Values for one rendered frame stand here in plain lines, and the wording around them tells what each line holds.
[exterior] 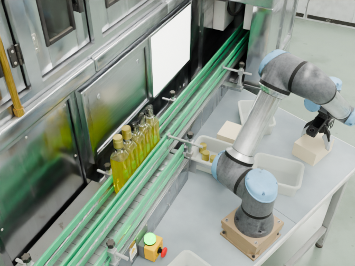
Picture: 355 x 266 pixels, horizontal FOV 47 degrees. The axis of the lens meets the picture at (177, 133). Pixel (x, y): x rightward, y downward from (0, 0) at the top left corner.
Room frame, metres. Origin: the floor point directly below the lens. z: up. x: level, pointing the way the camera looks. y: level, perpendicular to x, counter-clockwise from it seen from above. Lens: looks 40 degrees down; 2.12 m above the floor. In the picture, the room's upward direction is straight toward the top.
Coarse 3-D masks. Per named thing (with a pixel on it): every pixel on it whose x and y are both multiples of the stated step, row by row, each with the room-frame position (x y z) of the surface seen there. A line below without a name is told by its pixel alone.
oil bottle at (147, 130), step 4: (148, 124) 1.28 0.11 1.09; (140, 128) 1.25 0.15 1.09; (144, 128) 1.25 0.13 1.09; (148, 128) 1.26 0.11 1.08; (144, 132) 1.24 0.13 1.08; (148, 132) 1.25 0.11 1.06; (148, 136) 1.25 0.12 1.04; (148, 140) 1.25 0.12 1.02; (148, 144) 1.25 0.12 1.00; (152, 144) 1.28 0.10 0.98; (148, 148) 1.25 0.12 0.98; (152, 148) 1.28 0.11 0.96; (148, 152) 1.25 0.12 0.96
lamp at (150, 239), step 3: (147, 234) 0.92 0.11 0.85; (150, 234) 0.92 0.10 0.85; (153, 234) 0.92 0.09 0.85; (144, 237) 0.91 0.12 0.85; (147, 237) 0.90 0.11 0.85; (150, 237) 0.90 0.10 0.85; (153, 237) 0.91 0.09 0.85; (144, 240) 0.90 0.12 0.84; (147, 240) 0.90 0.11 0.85; (150, 240) 0.90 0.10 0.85; (153, 240) 0.90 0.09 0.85; (147, 243) 0.89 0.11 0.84; (150, 243) 0.89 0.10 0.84; (153, 243) 0.89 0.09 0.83
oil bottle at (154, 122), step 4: (148, 120) 1.30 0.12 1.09; (152, 120) 1.30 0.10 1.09; (156, 120) 1.31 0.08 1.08; (152, 124) 1.29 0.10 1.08; (156, 124) 1.31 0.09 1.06; (152, 128) 1.29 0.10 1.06; (156, 128) 1.31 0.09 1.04; (152, 132) 1.29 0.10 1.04; (156, 132) 1.31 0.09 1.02; (152, 136) 1.29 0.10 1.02; (156, 136) 1.31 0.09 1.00; (152, 140) 1.29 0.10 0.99; (156, 140) 1.31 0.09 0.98; (156, 144) 1.30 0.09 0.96
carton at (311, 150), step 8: (304, 136) 1.51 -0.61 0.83; (320, 136) 1.51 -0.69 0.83; (296, 144) 1.46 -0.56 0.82; (304, 144) 1.45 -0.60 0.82; (312, 144) 1.45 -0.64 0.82; (320, 144) 1.45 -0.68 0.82; (296, 152) 1.45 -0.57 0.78; (304, 152) 1.42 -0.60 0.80; (312, 152) 1.40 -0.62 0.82; (320, 152) 1.40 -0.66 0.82; (328, 152) 1.47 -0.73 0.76; (304, 160) 1.41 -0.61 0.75; (312, 160) 1.39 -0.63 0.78
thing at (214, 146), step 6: (198, 138) 1.48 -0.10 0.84; (204, 138) 1.49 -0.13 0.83; (210, 138) 1.48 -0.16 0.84; (210, 144) 1.47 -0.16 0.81; (216, 144) 1.46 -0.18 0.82; (222, 144) 1.45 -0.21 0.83; (228, 144) 1.44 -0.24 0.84; (198, 150) 1.45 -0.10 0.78; (210, 150) 1.47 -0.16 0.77; (216, 150) 1.46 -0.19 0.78; (192, 156) 1.40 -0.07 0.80; (198, 156) 1.43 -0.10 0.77; (204, 162) 1.31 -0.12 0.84
